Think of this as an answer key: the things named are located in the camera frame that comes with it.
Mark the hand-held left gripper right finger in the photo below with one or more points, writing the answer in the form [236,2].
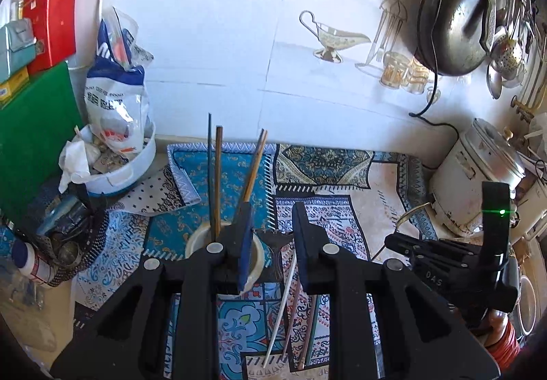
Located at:
[301,252]

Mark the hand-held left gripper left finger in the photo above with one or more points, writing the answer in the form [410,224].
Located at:
[245,254]

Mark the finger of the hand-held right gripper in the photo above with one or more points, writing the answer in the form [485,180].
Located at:
[440,261]
[427,246]

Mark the gold spoon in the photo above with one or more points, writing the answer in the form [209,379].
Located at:
[412,212]

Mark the white ceramic cup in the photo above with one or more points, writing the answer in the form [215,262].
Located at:
[194,241]

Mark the light wooden chopstick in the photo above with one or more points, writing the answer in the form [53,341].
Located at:
[252,168]
[257,168]

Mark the white chopstick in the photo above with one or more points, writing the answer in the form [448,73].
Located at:
[280,311]

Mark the white rice cooker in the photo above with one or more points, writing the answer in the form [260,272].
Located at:
[470,183]

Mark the blue patterned table mat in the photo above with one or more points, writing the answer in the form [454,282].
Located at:
[324,179]

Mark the reddish brown chopstick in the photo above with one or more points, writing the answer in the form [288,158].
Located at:
[307,333]

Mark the white plastic basin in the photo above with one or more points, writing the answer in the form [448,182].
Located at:
[128,175]

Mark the brass faucet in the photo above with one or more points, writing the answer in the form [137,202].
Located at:
[523,108]

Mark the dark mesh basket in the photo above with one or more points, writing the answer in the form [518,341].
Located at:
[83,243]

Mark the metal soup ladle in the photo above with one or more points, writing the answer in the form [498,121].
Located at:
[495,83]

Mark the crumpled white tissue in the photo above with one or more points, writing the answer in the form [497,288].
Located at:
[75,166]

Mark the white blue printed bag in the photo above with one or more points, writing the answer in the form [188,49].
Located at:
[115,98]

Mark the metal skimmer ladle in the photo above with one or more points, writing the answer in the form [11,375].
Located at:
[508,57]

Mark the white bottle blue cap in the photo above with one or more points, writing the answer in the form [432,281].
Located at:
[32,262]

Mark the black wok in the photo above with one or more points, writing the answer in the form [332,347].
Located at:
[453,21]

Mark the green box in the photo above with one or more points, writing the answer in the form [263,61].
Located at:
[34,136]

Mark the yellow flat box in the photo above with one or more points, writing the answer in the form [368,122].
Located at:
[13,85]

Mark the red metal tin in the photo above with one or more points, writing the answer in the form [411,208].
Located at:
[49,21]

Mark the teal tissue box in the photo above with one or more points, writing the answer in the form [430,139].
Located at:
[15,49]

